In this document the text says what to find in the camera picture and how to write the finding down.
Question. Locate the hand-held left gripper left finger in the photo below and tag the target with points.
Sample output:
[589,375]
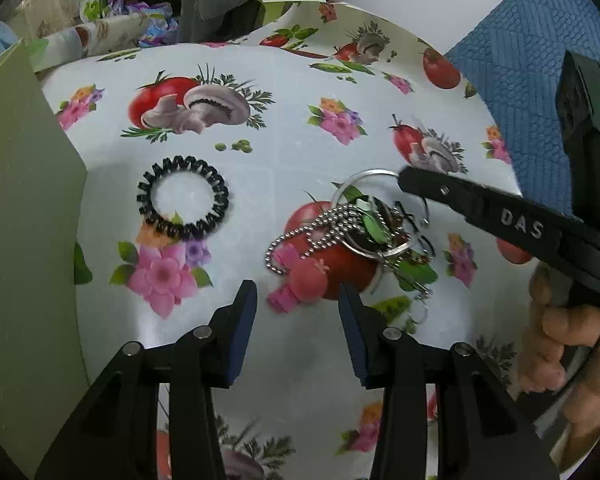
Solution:
[242,332]

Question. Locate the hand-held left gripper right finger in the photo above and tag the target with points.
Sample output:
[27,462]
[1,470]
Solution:
[352,337]

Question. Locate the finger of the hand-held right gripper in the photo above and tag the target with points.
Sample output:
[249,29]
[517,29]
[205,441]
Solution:
[480,207]

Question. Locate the silver bangle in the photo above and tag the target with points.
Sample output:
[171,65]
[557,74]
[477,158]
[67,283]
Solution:
[365,172]

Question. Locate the person's right hand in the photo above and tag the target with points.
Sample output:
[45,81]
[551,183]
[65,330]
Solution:
[575,350]

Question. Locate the blue quilted blanket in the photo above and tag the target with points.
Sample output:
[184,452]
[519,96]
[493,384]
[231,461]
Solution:
[520,75]

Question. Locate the vegetable print tablecloth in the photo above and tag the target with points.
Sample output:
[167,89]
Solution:
[290,130]

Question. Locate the colourful plastic bags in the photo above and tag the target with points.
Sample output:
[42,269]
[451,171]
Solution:
[152,20]

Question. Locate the food print oilcloth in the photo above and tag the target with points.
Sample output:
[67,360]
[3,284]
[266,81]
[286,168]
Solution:
[100,35]

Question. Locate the grey clothing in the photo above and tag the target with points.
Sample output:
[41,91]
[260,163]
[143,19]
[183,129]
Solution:
[215,0]

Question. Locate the beige lace cloth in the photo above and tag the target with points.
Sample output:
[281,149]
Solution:
[45,12]

